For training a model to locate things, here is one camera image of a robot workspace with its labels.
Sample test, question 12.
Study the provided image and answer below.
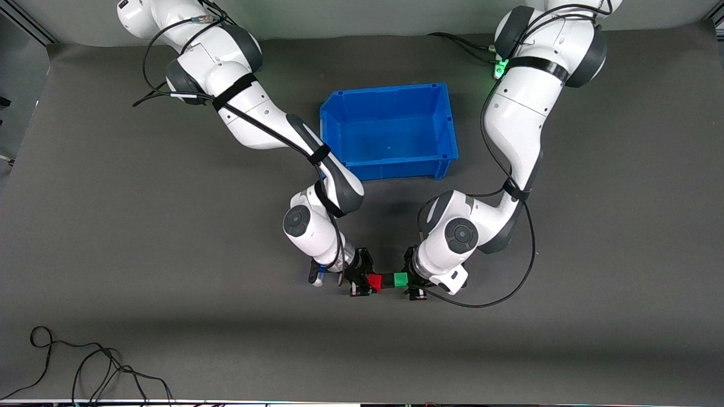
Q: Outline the blue plastic storage bin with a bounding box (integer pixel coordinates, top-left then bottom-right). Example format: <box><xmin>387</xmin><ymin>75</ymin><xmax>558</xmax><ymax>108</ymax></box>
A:
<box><xmin>320</xmin><ymin>83</ymin><xmax>459</xmax><ymax>183</ymax></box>

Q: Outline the black left arm base cable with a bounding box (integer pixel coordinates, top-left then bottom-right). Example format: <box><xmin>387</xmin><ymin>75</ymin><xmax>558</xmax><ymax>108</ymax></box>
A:
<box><xmin>428</xmin><ymin>32</ymin><xmax>499</xmax><ymax>60</ymax></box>

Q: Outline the loose black cable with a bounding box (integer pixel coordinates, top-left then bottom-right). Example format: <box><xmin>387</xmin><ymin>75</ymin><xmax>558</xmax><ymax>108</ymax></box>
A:
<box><xmin>0</xmin><ymin>326</ymin><xmax>173</xmax><ymax>405</ymax></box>

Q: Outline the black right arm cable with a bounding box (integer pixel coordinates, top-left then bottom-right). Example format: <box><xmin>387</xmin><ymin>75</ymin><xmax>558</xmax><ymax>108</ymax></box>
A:
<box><xmin>132</xmin><ymin>0</ymin><xmax>346</xmax><ymax>279</ymax></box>

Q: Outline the dark grey table mat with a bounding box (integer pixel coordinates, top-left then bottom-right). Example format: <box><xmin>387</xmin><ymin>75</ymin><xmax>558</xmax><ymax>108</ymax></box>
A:
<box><xmin>0</xmin><ymin>23</ymin><xmax>724</xmax><ymax>405</ymax></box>

